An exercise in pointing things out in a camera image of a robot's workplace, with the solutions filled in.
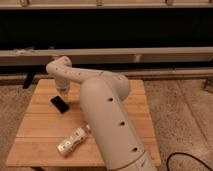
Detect black rectangular eraser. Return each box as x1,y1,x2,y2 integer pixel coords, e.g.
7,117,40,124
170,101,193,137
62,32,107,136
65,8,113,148
51,96,70,113

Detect black floor cable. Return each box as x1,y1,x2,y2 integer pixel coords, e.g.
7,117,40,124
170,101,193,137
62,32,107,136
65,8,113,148
166,152,213,171

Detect white plastic bottle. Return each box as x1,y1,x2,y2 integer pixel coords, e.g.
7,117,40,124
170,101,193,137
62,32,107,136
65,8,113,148
57,125,91,157

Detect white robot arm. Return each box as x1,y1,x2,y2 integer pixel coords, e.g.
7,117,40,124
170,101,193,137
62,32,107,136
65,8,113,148
46,56,157,171

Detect grey metal rail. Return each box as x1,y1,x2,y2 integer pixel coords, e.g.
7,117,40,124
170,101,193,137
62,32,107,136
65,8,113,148
0,46,213,66

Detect black rail support leg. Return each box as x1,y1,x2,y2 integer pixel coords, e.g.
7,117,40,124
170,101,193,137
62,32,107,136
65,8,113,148
22,72,36,89

